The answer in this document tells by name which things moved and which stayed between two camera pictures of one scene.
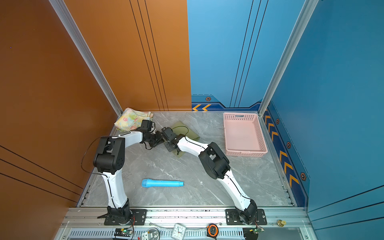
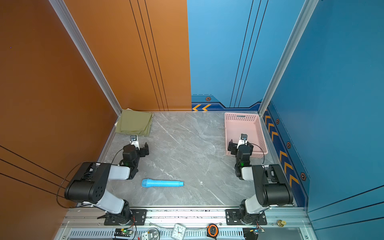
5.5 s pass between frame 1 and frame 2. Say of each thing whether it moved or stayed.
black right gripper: moved
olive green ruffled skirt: moved
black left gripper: moved
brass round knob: stayed
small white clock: stayed
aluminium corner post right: stayed
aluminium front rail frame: stayed
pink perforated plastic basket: stayed
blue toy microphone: stayed
